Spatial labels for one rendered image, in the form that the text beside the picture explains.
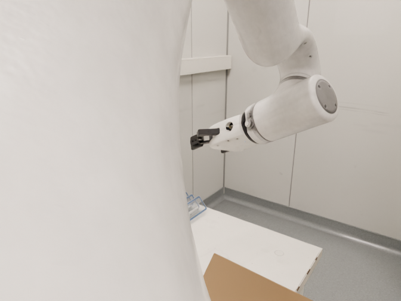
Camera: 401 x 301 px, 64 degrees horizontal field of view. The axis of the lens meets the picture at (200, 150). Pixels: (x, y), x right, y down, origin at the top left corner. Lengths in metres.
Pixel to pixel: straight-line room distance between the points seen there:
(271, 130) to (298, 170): 1.89
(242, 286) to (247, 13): 0.35
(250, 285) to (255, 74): 2.13
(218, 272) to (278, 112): 0.29
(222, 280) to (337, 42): 1.96
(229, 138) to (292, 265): 0.44
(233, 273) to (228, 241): 0.55
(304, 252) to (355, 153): 1.41
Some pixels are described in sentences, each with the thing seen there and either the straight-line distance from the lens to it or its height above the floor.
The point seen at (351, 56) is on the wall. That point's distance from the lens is 2.25.
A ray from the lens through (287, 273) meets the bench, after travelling 0.92.
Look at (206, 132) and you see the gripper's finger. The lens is 0.67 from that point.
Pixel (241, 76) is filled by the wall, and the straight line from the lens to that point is 2.54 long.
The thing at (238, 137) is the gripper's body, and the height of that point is 1.14.
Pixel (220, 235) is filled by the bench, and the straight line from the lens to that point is 1.04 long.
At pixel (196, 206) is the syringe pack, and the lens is 1.12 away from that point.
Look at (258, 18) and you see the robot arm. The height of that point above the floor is 1.35.
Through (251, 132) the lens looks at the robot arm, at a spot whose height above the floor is 1.15.
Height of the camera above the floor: 1.33
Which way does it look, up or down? 19 degrees down
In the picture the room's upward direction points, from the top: straight up
